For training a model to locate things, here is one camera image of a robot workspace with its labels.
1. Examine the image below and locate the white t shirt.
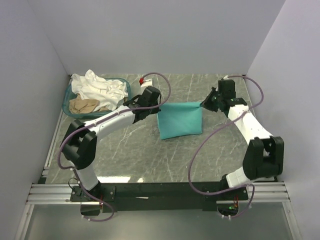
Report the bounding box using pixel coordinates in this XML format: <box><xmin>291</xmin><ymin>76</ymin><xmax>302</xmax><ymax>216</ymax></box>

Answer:
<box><xmin>71</xmin><ymin>69</ymin><xmax>129</xmax><ymax>111</ymax></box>

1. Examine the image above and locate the teal t shirt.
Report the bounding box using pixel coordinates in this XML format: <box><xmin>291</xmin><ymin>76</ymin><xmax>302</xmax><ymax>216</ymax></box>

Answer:
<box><xmin>157</xmin><ymin>102</ymin><xmax>203</xmax><ymax>140</ymax></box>

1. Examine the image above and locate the teal plastic basket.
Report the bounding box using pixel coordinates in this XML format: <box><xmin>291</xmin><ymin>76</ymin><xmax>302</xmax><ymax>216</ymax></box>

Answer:
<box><xmin>62</xmin><ymin>75</ymin><xmax>132</xmax><ymax>119</ymax></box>

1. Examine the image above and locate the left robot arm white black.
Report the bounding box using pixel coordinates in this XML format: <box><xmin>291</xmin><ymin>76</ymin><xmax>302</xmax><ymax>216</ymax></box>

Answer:
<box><xmin>61</xmin><ymin>86</ymin><xmax>161</xmax><ymax>201</ymax></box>

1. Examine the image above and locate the purple cable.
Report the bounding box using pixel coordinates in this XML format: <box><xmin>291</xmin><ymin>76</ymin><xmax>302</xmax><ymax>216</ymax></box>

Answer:
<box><xmin>186</xmin><ymin>74</ymin><xmax>266</xmax><ymax>220</ymax></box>
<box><xmin>57</xmin><ymin>72</ymin><xmax>172</xmax><ymax>222</ymax></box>

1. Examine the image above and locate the aluminium frame rail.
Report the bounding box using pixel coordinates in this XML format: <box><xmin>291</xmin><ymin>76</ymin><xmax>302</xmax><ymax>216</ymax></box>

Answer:
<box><xmin>17</xmin><ymin>110</ymin><xmax>302</xmax><ymax>240</ymax></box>

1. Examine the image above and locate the beige t shirt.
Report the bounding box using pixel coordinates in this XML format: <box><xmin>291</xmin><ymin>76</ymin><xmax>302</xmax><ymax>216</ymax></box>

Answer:
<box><xmin>69</xmin><ymin>97</ymin><xmax>109</xmax><ymax>114</ymax></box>

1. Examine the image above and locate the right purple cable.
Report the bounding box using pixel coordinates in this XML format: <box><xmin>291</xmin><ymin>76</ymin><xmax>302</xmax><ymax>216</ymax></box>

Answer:
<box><xmin>186</xmin><ymin>74</ymin><xmax>266</xmax><ymax>220</ymax></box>

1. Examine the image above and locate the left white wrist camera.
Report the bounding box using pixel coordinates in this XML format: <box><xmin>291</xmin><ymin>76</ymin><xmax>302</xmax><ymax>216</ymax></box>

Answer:
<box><xmin>139</xmin><ymin>77</ymin><xmax>153</xmax><ymax>88</ymax></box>

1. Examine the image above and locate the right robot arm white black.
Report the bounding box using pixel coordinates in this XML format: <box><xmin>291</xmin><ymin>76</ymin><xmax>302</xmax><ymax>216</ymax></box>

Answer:
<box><xmin>200</xmin><ymin>75</ymin><xmax>285</xmax><ymax>200</ymax></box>

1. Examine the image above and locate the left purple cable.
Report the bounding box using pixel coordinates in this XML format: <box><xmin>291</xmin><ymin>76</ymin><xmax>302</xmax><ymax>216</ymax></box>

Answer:
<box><xmin>57</xmin><ymin>72</ymin><xmax>172</xmax><ymax>222</ymax></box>

